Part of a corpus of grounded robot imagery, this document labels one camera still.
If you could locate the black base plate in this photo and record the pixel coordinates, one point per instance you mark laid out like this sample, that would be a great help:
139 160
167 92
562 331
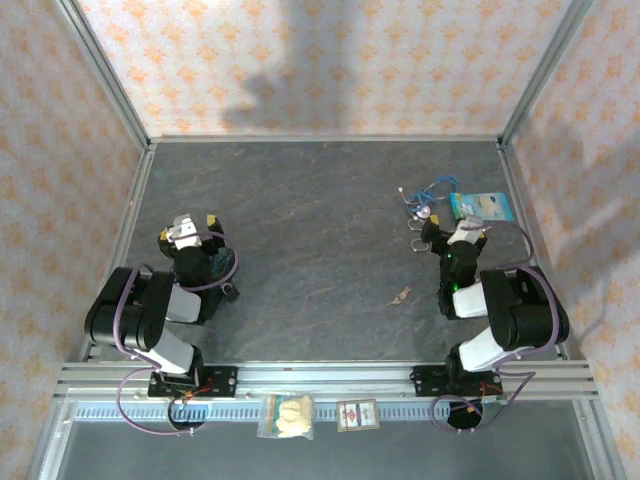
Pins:
222 380
427 380

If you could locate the blue snack packet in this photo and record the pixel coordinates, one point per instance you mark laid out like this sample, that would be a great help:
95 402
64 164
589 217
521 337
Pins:
482 206

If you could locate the aluminium frame post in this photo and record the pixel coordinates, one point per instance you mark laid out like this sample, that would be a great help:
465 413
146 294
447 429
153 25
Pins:
102 75
545 70

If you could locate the aluminium side frame rail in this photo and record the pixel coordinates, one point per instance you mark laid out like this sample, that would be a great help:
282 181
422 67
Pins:
520 190
125 235

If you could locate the clear bag of crackers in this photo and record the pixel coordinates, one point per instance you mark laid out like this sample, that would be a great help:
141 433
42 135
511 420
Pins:
290 415

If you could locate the blue stethoscope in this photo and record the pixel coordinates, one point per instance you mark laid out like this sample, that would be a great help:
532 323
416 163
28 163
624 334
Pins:
425 202

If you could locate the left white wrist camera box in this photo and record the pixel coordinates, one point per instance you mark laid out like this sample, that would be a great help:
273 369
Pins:
182 229

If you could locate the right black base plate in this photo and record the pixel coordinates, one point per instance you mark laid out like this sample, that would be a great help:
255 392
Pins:
427 380

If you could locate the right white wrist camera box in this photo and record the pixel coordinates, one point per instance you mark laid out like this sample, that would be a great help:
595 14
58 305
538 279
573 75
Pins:
467 231

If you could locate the aluminium mounting rail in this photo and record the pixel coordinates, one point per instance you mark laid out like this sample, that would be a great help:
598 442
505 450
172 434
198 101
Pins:
325 375

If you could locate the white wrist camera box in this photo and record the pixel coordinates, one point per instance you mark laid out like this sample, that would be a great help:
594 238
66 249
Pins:
182 229
467 231

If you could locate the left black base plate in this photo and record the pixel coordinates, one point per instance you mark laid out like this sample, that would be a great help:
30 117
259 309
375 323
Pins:
222 380

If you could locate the playing card box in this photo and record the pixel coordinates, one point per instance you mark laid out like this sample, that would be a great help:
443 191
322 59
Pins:
357 415

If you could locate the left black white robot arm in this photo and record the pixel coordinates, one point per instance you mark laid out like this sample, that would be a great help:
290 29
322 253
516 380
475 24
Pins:
125 310

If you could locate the aluminium rear frame rail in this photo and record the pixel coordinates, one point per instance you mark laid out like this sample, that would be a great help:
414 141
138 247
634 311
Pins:
325 139

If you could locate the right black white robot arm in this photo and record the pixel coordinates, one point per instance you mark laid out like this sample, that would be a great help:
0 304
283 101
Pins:
525 310

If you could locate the starry night tin box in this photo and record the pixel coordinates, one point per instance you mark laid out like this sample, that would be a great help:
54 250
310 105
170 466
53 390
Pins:
222 260

